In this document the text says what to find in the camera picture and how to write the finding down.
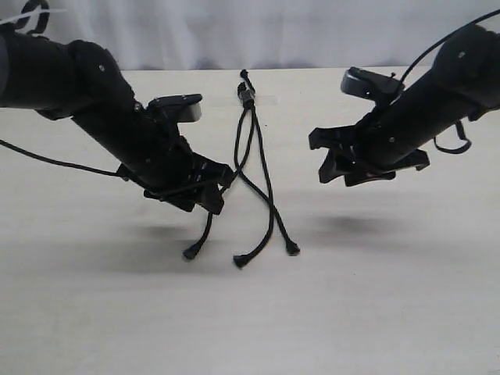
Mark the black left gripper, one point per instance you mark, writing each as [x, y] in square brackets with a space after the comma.
[161, 162]

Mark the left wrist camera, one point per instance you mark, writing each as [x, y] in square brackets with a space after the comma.
[178, 108]

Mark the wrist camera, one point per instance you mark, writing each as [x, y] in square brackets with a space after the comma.
[372, 86]
[178, 108]

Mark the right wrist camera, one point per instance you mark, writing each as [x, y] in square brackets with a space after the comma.
[372, 86]

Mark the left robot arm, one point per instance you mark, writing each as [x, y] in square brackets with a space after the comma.
[81, 81]

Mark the white zip tie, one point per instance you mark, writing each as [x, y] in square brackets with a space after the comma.
[21, 20]

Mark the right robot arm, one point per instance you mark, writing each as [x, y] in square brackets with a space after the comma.
[462, 83]

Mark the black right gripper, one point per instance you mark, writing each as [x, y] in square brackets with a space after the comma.
[421, 113]

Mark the white backdrop curtain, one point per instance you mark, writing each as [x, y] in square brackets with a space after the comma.
[224, 35]

